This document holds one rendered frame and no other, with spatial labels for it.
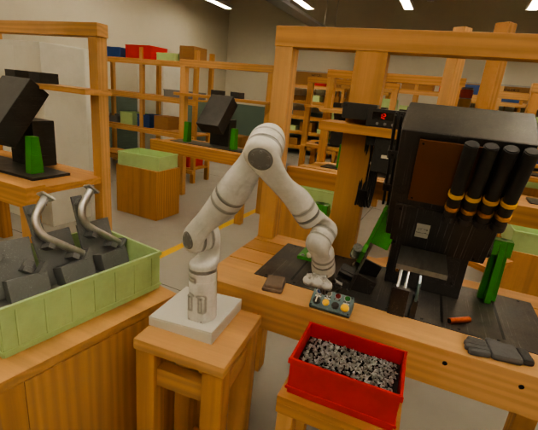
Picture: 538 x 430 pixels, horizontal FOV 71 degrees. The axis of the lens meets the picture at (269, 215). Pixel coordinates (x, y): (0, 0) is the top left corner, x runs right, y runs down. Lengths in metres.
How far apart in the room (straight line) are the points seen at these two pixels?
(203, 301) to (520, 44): 1.51
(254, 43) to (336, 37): 11.31
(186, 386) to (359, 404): 0.54
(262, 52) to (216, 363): 12.16
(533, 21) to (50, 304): 11.40
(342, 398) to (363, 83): 1.29
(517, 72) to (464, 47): 9.78
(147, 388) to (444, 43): 1.71
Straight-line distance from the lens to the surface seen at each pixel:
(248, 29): 13.33
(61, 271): 1.65
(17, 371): 1.40
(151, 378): 1.39
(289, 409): 1.23
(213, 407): 1.32
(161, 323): 1.35
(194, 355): 1.25
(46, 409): 1.52
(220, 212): 1.05
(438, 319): 1.58
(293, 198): 0.95
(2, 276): 1.65
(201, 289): 1.25
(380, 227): 1.51
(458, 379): 1.47
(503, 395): 1.50
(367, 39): 1.86
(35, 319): 1.44
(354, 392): 1.16
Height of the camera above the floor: 1.62
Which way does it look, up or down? 17 degrees down
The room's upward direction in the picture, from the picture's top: 6 degrees clockwise
